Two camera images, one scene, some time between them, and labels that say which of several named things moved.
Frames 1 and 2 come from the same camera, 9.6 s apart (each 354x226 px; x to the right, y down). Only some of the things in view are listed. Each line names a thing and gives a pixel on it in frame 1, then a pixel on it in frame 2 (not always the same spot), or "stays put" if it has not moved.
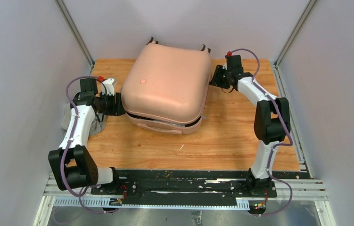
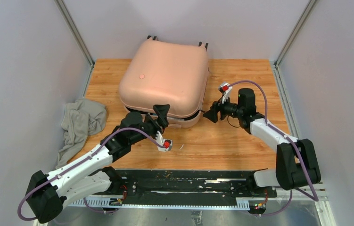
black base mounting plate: (185, 188) stays put
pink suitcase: (166, 87) stays put
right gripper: (216, 80) → (212, 114)
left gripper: (117, 108) → (158, 125)
